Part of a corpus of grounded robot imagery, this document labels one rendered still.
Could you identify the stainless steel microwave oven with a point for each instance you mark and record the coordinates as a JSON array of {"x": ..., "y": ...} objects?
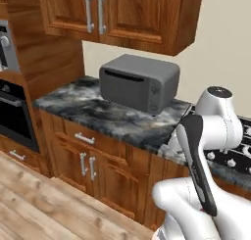
[{"x": 8, "y": 48}]

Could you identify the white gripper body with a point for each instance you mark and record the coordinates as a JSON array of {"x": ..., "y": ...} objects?
[{"x": 170, "y": 148}]

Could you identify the wooden drawer under oven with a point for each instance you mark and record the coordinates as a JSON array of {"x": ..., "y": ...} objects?
[{"x": 29, "y": 152}]

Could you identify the wooden wall cupboard door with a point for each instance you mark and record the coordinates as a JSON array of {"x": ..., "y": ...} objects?
[
  {"x": 70, "y": 9},
  {"x": 137, "y": 12}
]

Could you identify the black hob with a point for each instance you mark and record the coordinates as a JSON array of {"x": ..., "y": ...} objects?
[{"x": 240, "y": 142}]

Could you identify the narrow wooden base cupboard door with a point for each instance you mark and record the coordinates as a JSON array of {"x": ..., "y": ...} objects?
[{"x": 165, "y": 175}]

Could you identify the white hob knob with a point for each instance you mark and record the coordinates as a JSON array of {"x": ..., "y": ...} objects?
[
  {"x": 210, "y": 155},
  {"x": 231, "y": 162}
]

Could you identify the grey toaster oven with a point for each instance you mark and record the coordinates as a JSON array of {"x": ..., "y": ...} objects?
[{"x": 130, "y": 84}]

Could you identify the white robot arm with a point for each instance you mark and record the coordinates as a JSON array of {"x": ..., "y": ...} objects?
[{"x": 215, "y": 126}]

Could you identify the black built-in oven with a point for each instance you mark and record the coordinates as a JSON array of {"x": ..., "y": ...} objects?
[{"x": 14, "y": 123}]

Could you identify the wooden drawer front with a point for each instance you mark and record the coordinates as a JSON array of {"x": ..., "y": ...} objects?
[{"x": 108, "y": 144}]

